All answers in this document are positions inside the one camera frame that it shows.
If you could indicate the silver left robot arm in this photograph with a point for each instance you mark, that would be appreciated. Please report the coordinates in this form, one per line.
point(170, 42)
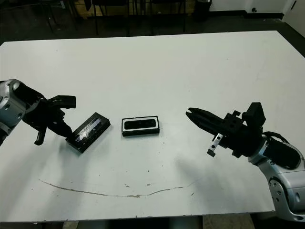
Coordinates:
point(12, 107)

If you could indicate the black box base white insert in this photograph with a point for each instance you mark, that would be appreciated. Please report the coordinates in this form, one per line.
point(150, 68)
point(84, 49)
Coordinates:
point(140, 133)

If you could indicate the black office chair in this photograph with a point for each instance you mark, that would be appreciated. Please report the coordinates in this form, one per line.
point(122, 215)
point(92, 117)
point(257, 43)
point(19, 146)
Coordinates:
point(109, 1)
point(166, 1)

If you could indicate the black printed box lid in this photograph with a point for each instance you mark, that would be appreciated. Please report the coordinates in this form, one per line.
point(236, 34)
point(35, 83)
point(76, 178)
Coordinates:
point(93, 126)

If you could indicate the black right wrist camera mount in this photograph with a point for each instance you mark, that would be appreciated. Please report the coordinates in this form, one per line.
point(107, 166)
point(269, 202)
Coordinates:
point(256, 114)

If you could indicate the black waste bin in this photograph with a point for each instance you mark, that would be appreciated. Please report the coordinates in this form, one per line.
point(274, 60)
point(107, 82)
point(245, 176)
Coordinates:
point(202, 9)

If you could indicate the chair with thin black legs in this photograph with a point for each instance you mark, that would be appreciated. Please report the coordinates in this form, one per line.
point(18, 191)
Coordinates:
point(51, 21)

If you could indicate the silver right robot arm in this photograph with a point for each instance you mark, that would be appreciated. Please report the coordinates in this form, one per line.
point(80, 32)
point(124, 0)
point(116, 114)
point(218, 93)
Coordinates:
point(286, 190)

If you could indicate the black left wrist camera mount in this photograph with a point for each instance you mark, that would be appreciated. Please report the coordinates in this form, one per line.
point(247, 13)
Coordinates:
point(65, 101)

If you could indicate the white power strip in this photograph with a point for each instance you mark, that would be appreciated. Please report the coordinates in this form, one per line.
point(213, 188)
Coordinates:
point(62, 3)

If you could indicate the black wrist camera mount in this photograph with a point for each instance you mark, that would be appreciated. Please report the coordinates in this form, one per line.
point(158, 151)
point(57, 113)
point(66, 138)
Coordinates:
point(256, 114)
point(65, 101)

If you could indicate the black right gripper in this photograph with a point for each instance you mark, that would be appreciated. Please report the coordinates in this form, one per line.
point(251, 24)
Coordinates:
point(240, 138)

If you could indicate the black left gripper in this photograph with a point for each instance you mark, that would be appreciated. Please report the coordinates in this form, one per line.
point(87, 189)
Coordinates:
point(43, 114)

